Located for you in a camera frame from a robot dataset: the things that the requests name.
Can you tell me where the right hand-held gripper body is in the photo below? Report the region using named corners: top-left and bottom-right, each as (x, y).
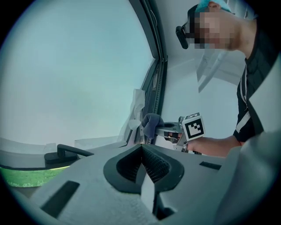
top-left (175, 112), bottom-right (206, 152)

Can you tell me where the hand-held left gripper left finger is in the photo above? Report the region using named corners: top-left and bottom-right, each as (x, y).
top-left (30, 144), bottom-right (161, 225)

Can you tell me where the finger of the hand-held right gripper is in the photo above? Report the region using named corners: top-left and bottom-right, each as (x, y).
top-left (155, 126), bottom-right (183, 136)
top-left (163, 121), bottom-right (182, 128)

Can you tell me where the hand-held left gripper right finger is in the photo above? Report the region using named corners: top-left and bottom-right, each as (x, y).
top-left (141, 144), bottom-right (227, 225)

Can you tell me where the dark blue cloth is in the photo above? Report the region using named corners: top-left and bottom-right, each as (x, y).
top-left (141, 113), bottom-right (165, 140)

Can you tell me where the dark window frame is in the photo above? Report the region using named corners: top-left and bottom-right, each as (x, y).
top-left (128, 0), bottom-right (169, 148)

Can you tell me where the person's right forearm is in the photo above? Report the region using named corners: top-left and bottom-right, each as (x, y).
top-left (187, 135), bottom-right (242, 158)

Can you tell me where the window sash with glass pane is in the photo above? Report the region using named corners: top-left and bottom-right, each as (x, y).
top-left (0, 0), bottom-right (154, 170)

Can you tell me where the person's right hand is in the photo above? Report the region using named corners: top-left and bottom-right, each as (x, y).
top-left (167, 131), bottom-right (183, 142)

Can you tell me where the white curtain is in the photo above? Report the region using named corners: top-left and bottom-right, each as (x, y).
top-left (118, 87), bottom-right (146, 144)

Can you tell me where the person's black shirt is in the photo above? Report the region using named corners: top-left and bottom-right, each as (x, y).
top-left (232, 13), bottom-right (281, 144)

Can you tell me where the person's head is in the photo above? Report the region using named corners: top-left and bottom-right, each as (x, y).
top-left (187, 0), bottom-right (258, 54)

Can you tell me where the teal head cap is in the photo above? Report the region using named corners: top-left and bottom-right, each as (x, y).
top-left (195, 0), bottom-right (236, 15)

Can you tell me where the black window handle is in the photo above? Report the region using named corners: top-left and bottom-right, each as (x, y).
top-left (43, 143), bottom-right (95, 165)

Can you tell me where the black head-worn camera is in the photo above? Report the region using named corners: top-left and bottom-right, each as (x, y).
top-left (175, 5), bottom-right (199, 50)

